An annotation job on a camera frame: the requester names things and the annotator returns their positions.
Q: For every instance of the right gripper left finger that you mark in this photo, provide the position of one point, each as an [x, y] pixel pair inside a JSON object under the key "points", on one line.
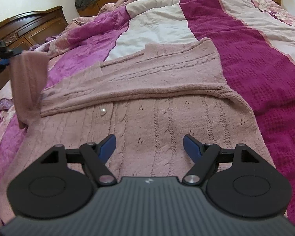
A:
{"points": [[62, 181]]}

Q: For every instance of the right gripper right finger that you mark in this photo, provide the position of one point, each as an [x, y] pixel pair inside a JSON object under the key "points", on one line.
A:
{"points": [[237, 181]]}

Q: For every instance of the pink knitted cardigan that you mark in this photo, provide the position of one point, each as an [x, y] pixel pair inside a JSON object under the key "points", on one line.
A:
{"points": [[149, 100]]}

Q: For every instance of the lilac pillow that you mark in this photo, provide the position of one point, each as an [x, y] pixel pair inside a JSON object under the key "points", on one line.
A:
{"points": [[6, 99]]}

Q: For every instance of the magenta patchwork quilt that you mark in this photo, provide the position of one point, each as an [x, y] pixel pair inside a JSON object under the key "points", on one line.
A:
{"points": [[256, 48]]}

